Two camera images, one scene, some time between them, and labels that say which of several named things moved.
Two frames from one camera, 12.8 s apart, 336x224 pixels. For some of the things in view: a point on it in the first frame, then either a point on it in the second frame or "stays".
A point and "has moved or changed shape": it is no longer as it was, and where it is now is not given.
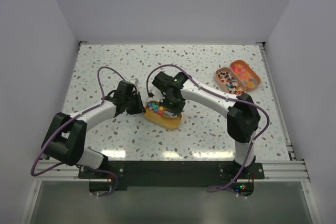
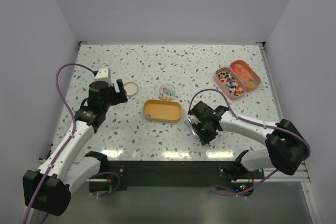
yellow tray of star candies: x=155 y=113 has moved or changed shape
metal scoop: x=170 y=114 → x=188 y=122
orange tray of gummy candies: x=250 y=80 stays
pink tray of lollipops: x=228 y=82 stays
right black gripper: x=177 y=109 → x=204 y=139
